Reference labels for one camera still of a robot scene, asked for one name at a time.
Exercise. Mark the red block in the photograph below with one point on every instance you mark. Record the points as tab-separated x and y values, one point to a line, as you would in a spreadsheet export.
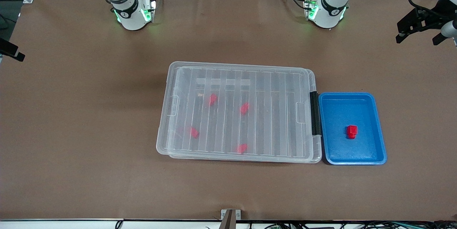
242	148
212	99
244	108
352	131
194	132

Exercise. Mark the clear plastic storage box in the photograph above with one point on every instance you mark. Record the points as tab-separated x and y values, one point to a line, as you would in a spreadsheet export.
285	161

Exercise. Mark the blue plastic tray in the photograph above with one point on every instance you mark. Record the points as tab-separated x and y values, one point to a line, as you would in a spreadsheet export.
335	143

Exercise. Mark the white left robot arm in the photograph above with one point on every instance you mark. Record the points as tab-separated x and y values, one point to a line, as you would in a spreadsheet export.
330	18

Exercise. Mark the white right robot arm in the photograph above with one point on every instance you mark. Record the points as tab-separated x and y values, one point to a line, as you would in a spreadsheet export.
130	20

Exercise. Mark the grey metal bracket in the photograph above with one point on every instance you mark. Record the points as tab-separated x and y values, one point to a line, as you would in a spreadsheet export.
238	214

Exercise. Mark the clear plastic box lid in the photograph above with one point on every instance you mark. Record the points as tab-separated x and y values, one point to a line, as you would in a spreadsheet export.
185	114

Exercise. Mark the brown vertical bar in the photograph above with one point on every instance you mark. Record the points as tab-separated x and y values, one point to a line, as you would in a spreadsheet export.
228	222

